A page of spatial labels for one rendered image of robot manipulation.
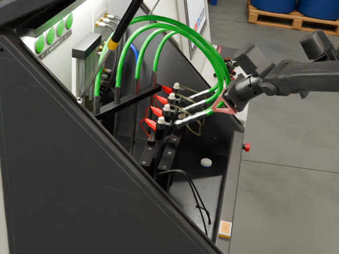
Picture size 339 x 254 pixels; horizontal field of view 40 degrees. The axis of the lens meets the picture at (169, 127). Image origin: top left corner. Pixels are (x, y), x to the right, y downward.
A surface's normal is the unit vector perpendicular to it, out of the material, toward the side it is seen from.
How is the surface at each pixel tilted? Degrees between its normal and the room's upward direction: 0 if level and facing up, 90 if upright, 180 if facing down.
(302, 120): 0
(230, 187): 0
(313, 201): 0
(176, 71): 90
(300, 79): 120
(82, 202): 90
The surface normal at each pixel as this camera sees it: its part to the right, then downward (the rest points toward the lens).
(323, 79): -0.72, 0.66
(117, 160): -0.20, 0.50
